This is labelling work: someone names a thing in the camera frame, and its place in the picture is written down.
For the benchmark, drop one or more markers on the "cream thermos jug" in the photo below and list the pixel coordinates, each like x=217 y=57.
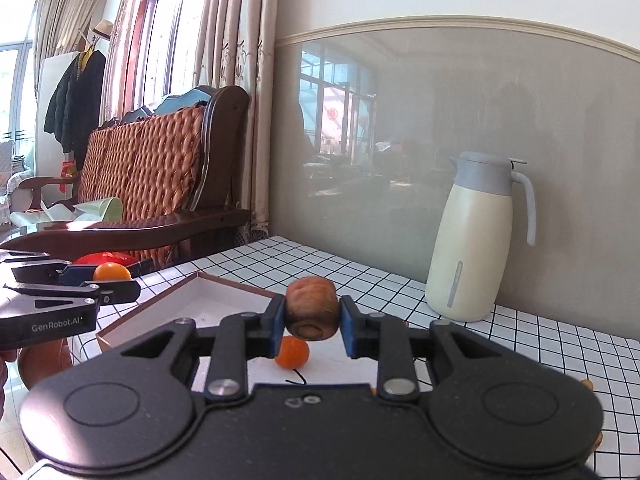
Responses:
x=470 y=250

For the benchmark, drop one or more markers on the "brown cardboard box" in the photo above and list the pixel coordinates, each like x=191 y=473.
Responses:
x=220 y=295

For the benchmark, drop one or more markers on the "brownish carrot piece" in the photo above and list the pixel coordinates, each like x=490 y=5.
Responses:
x=310 y=305

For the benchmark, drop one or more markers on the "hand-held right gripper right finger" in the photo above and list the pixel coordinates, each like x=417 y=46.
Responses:
x=349 y=327

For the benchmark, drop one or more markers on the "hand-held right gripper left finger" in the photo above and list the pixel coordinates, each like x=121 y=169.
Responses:
x=274 y=327

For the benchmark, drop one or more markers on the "dark wooden sofa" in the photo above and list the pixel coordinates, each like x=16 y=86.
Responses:
x=222 y=110

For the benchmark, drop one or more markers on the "window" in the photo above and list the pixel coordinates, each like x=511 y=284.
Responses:
x=170 y=35

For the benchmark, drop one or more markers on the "pink sheer curtain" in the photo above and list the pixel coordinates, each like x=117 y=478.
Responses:
x=135 y=35

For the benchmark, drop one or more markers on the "black hanging coat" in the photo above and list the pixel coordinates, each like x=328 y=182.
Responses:
x=75 y=100

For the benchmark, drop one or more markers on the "beige embroidered curtain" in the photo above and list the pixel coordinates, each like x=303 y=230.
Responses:
x=240 y=35

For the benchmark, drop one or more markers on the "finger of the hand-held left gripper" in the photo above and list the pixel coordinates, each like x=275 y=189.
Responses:
x=77 y=275
x=117 y=292

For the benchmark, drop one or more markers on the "pale green plastic bag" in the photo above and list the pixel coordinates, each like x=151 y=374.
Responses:
x=100 y=207

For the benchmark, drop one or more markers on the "plain beige curtain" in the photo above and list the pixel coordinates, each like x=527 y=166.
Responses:
x=70 y=5

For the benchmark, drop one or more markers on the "orange woven sofa cushion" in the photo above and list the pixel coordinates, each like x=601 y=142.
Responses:
x=145 y=165

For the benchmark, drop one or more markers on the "red object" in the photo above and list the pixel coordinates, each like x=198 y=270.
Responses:
x=100 y=259

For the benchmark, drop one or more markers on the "yellowish mandarin orange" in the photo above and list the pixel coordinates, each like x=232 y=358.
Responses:
x=112 y=272

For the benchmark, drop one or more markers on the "beige brimmed hat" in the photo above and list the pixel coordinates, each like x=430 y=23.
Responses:
x=103 y=29

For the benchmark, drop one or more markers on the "red hanging bag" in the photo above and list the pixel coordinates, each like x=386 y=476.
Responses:
x=67 y=172

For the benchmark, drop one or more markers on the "white checkered tablecloth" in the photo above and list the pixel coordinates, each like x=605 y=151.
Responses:
x=525 y=340

